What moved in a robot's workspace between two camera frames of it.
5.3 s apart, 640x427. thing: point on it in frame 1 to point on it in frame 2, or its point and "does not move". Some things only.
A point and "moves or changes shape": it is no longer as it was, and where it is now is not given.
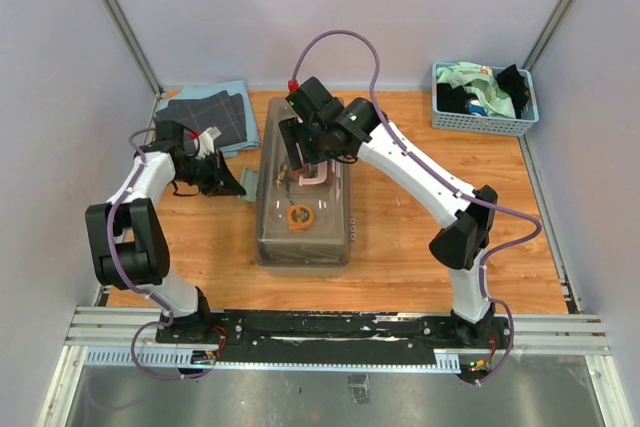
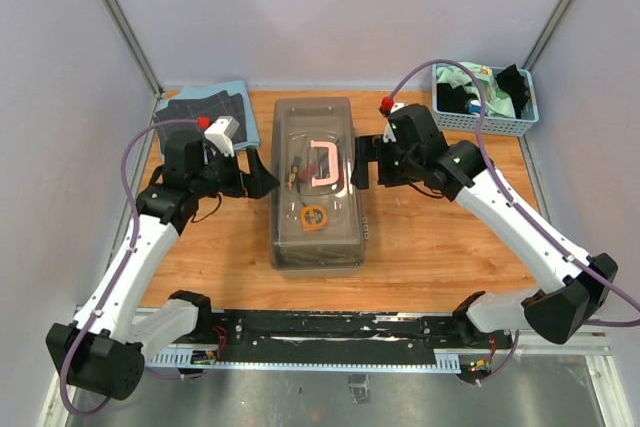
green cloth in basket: (482, 81) does not move
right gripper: (291, 133) to (368, 148)
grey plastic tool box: (302, 214) moves or changes shape
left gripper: (221, 182) to (261, 181)
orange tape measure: (300, 216) to (313, 217)
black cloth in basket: (456, 99) does not move
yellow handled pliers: (281, 176) to (294, 171)
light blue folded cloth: (232, 88) does not move
